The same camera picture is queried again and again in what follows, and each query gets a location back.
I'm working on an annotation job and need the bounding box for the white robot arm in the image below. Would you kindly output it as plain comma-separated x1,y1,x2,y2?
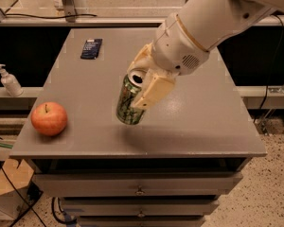
128,0,284,110

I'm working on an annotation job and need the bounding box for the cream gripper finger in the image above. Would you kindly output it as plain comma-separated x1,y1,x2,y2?
127,67,142,78
131,69,176,110

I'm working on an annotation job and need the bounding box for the green soda can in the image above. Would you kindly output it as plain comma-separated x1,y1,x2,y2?
116,70,146,125

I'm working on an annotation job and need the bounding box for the cardboard box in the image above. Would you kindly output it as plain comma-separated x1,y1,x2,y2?
0,159,34,220

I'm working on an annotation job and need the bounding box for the grey drawer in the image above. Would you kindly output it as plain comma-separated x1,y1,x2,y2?
33,172,242,197
62,198,219,218
79,217,205,227

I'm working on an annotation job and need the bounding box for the dark blue snack packet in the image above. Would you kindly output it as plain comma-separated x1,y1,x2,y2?
80,39,102,60

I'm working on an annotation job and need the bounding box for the top grey drawer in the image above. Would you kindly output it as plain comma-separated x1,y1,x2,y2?
33,172,242,197

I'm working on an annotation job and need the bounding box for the bottom grey drawer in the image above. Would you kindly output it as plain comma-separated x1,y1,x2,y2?
79,217,205,227

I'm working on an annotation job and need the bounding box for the left metal bracket post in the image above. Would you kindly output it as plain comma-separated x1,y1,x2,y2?
62,0,76,23

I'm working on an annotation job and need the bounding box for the black cable on ledge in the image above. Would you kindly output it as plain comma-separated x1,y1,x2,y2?
4,12,98,21

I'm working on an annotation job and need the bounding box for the black floor cable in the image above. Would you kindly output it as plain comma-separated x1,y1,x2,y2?
0,148,47,227

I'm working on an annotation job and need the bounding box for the grey drawer cabinet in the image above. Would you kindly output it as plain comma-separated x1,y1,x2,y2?
9,27,268,227

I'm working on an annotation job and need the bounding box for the white pump soap bottle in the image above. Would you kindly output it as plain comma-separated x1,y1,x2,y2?
0,64,23,96

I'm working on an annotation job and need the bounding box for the middle grey drawer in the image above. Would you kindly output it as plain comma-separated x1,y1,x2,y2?
62,198,219,218

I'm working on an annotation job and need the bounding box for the red apple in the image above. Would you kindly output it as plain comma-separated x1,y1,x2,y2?
30,102,68,136

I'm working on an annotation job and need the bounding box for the black cable under cabinet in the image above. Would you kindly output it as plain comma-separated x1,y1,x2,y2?
50,197,77,226

